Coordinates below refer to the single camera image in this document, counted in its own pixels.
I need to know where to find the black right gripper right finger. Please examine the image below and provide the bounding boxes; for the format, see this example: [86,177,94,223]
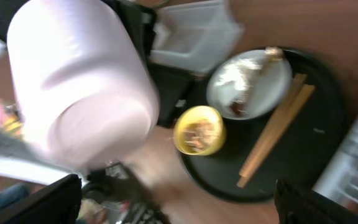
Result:
[274,179,358,224]

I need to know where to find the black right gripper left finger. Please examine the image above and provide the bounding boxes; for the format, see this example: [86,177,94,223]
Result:
[0,174,82,224]

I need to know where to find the pink cup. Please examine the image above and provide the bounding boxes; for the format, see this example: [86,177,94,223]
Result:
[7,0,159,169]

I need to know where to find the yellow bowl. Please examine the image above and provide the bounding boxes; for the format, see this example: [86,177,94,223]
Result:
[173,106,226,156]

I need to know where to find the round black tray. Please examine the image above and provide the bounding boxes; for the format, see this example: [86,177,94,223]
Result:
[178,47,347,203]

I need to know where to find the food scraps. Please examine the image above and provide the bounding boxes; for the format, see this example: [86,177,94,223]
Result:
[183,119,220,152]

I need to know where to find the wooden chopstick left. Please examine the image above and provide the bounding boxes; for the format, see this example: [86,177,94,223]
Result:
[239,73,307,180]

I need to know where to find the grey plate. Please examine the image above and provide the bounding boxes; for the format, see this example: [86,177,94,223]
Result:
[206,47,292,120]

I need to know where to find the crumpled white tissue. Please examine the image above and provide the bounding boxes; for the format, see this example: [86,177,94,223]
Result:
[217,58,263,104]

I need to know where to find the gold snack wrapper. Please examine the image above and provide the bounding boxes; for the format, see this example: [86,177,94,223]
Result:
[229,47,283,117]

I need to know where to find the black rectangular tray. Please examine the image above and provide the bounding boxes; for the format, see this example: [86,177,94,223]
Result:
[147,63,194,128]

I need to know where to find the clear plastic bin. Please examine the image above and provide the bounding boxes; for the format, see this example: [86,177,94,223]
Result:
[150,1,244,73]

